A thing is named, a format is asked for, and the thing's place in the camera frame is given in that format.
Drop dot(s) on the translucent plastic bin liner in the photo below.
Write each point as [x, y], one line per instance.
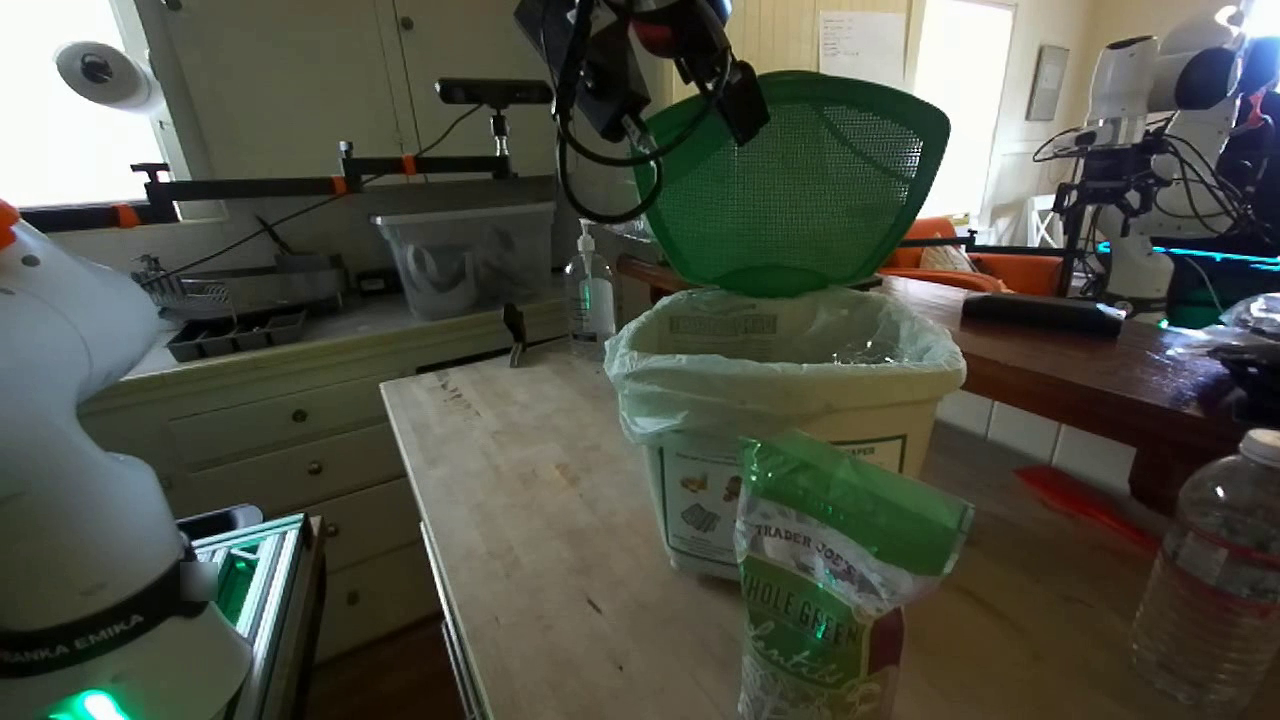
[745, 381]

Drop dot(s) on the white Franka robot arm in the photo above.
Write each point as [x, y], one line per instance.
[82, 535]

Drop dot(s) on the clear plastic container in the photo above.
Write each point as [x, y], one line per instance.
[466, 267]

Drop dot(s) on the red floor object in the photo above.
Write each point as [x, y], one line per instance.
[1085, 511]

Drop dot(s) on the white round fixture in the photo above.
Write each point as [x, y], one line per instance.
[102, 73]

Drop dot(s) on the green food pack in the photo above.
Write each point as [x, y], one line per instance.
[815, 587]

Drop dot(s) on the teal box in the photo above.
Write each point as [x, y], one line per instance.
[1240, 282]

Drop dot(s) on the green lit control box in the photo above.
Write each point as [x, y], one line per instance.
[255, 587]

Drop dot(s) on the clear hand sanitizer bottle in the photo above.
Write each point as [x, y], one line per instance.
[594, 300]

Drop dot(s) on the grey metal counter rack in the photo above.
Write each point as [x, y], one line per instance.
[267, 284]

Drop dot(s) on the green bin lid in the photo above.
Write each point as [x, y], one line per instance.
[803, 187]

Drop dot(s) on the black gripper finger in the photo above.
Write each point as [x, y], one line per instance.
[745, 101]

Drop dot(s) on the dark wooden table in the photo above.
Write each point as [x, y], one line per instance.
[1095, 381]

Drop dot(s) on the black counter tray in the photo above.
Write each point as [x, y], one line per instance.
[255, 333]

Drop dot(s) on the clear plastic water bottle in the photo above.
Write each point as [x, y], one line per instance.
[1215, 587]

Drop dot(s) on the white paper on wall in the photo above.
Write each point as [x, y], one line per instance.
[860, 44]

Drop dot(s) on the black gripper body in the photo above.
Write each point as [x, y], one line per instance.
[687, 33]

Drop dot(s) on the framed wall picture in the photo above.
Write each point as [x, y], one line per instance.
[1045, 81]

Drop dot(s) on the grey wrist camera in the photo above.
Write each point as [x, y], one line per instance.
[584, 61]

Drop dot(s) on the plastic bag pile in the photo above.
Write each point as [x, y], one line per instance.
[1260, 319]

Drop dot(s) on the flat black box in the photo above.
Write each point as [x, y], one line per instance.
[1042, 315]

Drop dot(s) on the black camera on stand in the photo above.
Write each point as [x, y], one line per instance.
[492, 89]

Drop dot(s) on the white and blue robot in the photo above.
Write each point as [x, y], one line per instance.
[1135, 81]

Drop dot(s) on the black boom pole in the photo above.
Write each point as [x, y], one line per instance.
[240, 187]

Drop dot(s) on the orange chair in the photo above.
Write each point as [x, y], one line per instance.
[963, 267]

